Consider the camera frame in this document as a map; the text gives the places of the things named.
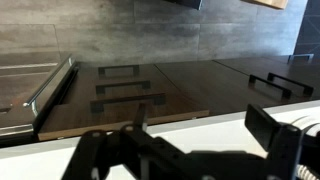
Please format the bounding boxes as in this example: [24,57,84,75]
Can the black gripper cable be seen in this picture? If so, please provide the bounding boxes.
[294,123,320,180]

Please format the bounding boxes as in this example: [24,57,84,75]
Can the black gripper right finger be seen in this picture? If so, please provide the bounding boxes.
[244,103,303,180]

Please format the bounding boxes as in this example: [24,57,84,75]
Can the dark wood cabinet door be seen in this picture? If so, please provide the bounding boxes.
[213,55,320,101]
[154,59,301,116]

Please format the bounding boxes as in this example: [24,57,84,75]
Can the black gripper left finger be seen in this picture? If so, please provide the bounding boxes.
[61,103,158,180]

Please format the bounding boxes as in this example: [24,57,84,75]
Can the white drawer with orange items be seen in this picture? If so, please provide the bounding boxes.
[37,90,210,142]

